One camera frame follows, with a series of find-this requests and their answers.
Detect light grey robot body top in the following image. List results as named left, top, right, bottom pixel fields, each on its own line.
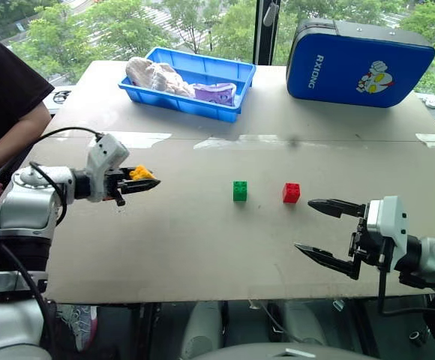
left=190, top=341, right=386, bottom=360

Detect person in black shirt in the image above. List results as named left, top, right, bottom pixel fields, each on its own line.
left=0, top=29, right=56, bottom=275

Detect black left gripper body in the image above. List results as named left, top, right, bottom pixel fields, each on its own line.
left=103, top=167, right=129, bottom=208

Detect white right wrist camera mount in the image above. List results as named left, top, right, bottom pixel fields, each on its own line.
left=365, top=195, right=410, bottom=274

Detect long black left arm cable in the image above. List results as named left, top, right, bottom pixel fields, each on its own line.
left=0, top=126, right=106, bottom=360

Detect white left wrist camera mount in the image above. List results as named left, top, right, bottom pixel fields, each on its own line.
left=85, top=132, right=131, bottom=204

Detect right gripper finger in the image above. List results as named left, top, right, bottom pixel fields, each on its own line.
left=307, top=198, right=368, bottom=220
left=293, top=242, right=363, bottom=281

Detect blue RXIONG cartoon case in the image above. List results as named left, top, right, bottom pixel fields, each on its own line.
left=285, top=17, right=435, bottom=110

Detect black eyeglasses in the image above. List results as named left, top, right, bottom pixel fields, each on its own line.
left=52, top=88, right=73, bottom=105

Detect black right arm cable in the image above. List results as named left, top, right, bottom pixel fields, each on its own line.
left=376, top=254, right=435, bottom=320

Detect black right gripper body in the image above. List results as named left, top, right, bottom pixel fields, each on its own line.
left=347, top=215, right=395, bottom=272

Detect grey blind cord handle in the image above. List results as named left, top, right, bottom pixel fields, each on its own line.
left=262, top=2, right=280, bottom=27

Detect green toy brick cube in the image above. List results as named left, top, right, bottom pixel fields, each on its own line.
left=232, top=180, right=249, bottom=203

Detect grey rounded robot leg shape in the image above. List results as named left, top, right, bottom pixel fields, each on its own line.
left=181, top=301, right=225, bottom=360
left=278, top=299, right=328, bottom=347

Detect black window frame post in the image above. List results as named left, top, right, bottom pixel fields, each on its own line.
left=252, top=0, right=281, bottom=66

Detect white crumpled cloth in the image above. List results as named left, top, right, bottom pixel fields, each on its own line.
left=124, top=56, right=197, bottom=99

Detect blue plastic bin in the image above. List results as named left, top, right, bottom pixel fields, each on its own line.
left=118, top=46, right=257, bottom=124

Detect black round knob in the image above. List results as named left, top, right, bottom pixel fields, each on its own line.
left=408, top=328, right=430, bottom=349

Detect yellow toy brick cube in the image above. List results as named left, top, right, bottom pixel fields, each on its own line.
left=128, top=164, right=156, bottom=182

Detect grey pink sneaker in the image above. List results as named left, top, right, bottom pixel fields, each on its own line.
left=56, top=304, right=100, bottom=353

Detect purple patterned cloth item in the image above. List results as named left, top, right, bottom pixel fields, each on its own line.
left=192, top=82, right=238, bottom=107

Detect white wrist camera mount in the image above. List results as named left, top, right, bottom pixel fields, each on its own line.
left=85, top=132, right=131, bottom=204
left=365, top=195, right=410, bottom=274

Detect red toy brick cube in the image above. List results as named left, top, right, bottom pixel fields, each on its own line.
left=282, top=181, right=302, bottom=205

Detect short black left arm cable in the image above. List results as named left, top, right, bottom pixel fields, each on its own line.
left=28, top=160, right=69, bottom=227

